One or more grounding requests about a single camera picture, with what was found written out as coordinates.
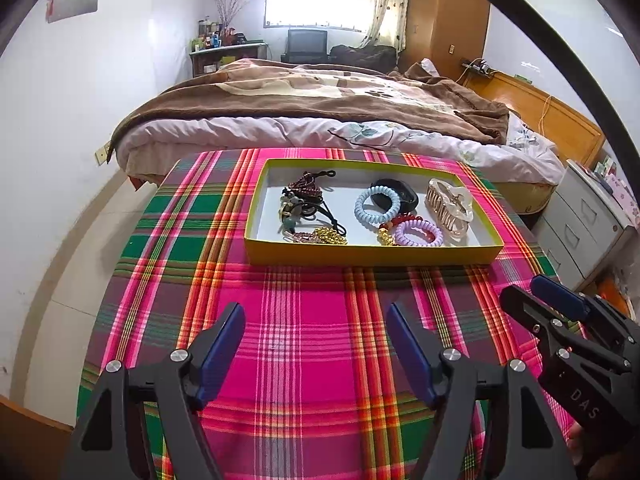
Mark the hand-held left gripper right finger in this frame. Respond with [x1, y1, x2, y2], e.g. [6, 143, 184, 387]
[386, 302, 583, 480]

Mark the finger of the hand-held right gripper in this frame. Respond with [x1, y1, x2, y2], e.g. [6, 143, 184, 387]
[530, 274, 591, 323]
[500, 285, 566, 356]

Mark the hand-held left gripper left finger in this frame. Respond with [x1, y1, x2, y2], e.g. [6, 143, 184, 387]
[62, 302, 247, 480]

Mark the yellow shallow box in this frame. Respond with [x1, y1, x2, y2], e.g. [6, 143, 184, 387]
[243, 158, 505, 267]

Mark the purple spiral hair tie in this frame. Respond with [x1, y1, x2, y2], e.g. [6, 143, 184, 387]
[393, 219, 444, 248]

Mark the clear hair claw clip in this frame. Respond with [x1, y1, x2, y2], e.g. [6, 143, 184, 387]
[425, 177, 475, 246]

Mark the dark red gold beaded bracelet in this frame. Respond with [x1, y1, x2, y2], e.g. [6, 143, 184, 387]
[284, 226, 349, 247]

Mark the black cord necklace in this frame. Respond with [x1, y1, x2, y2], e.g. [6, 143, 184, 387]
[282, 200, 351, 238]

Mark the light blue spiral hair tie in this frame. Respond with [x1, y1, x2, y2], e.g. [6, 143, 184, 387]
[354, 186, 402, 231]

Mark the black wristband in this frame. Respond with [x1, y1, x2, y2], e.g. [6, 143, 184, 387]
[372, 177, 420, 213]

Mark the red rhinestone hair clip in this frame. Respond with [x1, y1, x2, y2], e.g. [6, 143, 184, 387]
[292, 171, 328, 201]

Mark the grey drawer cabinet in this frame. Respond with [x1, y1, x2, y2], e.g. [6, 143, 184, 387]
[530, 160, 638, 286]

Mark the pink green plaid tablecloth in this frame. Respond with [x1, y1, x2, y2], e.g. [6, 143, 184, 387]
[75, 147, 591, 480]

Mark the pink floral box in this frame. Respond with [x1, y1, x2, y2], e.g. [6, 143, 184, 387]
[607, 175, 640, 221]

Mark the wooden headboard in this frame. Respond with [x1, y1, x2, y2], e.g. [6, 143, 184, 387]
[462, 71, 606, 168]

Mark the wooden furniture edge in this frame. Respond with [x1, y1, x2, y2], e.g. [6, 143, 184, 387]
[0, 395, 76, 480]

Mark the brown blanket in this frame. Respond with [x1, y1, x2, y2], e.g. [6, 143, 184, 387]
[109, 57, 510, 163]

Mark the wooden wardrobe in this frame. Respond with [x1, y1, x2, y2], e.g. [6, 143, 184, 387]
[397, 0, 491, 78]

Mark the wooden shelf desk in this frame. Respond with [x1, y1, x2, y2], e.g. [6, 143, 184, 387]
[189, 42, 271, 77]

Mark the dark bag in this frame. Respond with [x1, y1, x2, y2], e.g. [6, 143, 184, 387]
[327, 44, 398, 73]

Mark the row of bottles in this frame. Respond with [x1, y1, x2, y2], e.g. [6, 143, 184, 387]
[190, 17, 248, 51]

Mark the black television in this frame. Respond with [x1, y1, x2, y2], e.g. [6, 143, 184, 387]
[285, 29, 330, 63]

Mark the vase of bare branches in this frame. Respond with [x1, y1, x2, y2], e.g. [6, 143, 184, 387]
[214, 0, 253, 41]

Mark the patterned curtain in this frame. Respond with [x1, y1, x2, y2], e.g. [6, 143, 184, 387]
[361, 0, 412, 53]

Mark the bright window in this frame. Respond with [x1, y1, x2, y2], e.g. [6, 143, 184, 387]
[264, 0, 368, 33]

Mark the black cable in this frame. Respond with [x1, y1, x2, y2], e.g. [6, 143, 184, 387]
[432, 0, 640, 191]

